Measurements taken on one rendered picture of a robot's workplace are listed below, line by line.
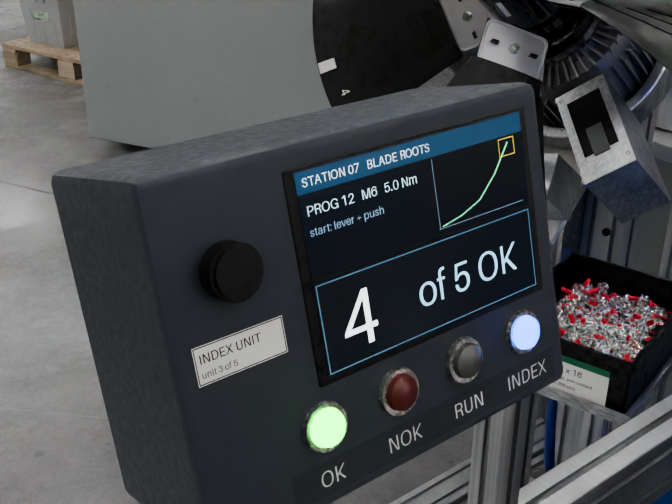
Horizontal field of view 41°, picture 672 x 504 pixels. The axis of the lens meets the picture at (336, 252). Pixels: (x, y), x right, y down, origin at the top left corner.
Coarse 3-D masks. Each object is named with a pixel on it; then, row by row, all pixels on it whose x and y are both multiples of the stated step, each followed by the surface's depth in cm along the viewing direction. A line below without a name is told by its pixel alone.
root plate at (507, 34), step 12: (492, 24) 119; (504, 24) 120; (492, 36) 119; (504, 36) 119; (516, 36) 120; (528, 36) 120; (540, 36) 121; (480, 48) 118; (492, 48) 119; (504, 48) 119; (528, 48) 120; (540, 48) 120; (492, 60) 118; (504, 60) 119; (516, 60) 119; (528, 60) 119; (540, 60) 120; (528, 72) 119; (540, 72) 119
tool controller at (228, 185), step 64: (256, 128) 51; (320, 128) 46; (384, 128) 46; (448, 128) 48; (512, 128) 51; (64, 192) 45; (128, 192) 39; (192, 192) 40; (256, 192) 42; (320, 192) 44; (384, 192) 46; (448, 192) 49; (512, 192) 52; (128, 256) 41; (192, 256) 40; (256, 256) 41; (320, 256) 44; (384, 256) 47; (448, 256) 49; (512, 256) 53; (128, 320) 43; (192, 320) 40; (256, 320) 42; (448, 320) 50; (128, 384) 45; (192, 384) 41; (256, 384) 43; (320, 384) 45; (448, 384) 51; (512, 384) 54; (128, 448) 48; (192, 448) 41; (256, 448) 43; (384, 448) 48
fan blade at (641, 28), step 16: (592, 0) 111; (608, 0) 110; (624, 0) 110; (640, 0) 109; (656, 0) 109; (608, 16) 106; (624, 16) 105; (640, 16) 104; (656, 16) 103; (624, 32) 103; (640, 32) 102; (656, 32) 101; (656, 48) 99
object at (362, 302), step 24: (384, 264) 47; (336, 288) 45; (360, 288) 46; (384, 288) 47; (336, 312) 45; (360, 312) 46; (384, 312) 47; (336, 336) 45; (360, 336) 46; (384, 336) 47; (336, 360) 45; (360, 360) 46
